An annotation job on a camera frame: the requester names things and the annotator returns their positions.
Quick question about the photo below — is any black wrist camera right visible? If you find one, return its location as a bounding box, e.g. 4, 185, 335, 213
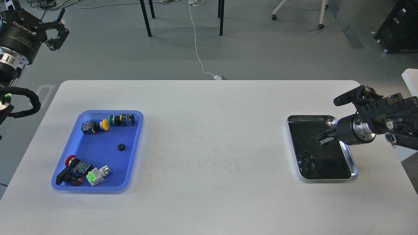
333, 85, 383, 106

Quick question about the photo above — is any yellow push button switch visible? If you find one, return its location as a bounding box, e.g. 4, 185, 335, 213
81, 119, 110, 135

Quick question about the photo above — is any black equipment case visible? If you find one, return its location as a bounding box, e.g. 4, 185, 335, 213
373, 0, 418, 54

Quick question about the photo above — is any black table leg left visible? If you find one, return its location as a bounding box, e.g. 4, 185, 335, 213
140, 0, 155, 37

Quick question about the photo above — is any white chair base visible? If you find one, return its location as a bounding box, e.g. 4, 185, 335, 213
271, 0, 329, 30

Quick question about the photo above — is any white green switch module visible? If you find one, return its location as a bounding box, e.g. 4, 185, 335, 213
86, 165, 112, 186

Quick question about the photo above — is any black table leg right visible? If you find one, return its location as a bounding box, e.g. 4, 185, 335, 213
217, 0, 225, 36

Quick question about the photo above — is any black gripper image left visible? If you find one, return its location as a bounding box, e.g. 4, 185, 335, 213
0, 8, 69, 65

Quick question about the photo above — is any green push button switch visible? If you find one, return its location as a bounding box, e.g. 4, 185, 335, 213
108, 113, 135, 127

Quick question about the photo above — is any black gear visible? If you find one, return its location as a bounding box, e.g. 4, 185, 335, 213
117, 143, 126, 151

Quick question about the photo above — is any red emergency stop button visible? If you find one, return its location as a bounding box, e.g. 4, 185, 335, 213
55, 155, 94, 186

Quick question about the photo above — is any white cable on floor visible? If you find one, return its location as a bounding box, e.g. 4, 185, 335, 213
188, 0, 222, 80

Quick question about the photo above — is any blue plastic tray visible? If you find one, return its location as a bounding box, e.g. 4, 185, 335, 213
51, 110, 143, 192

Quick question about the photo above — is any black table leg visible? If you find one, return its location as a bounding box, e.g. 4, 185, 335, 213
140, 0, 155, 37
217, 0, 225, 36

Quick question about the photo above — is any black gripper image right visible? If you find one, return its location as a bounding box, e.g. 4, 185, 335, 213
318, 115, 376, 147

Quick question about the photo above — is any silver metal tray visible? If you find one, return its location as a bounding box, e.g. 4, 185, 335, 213
287, 115, 359, 183

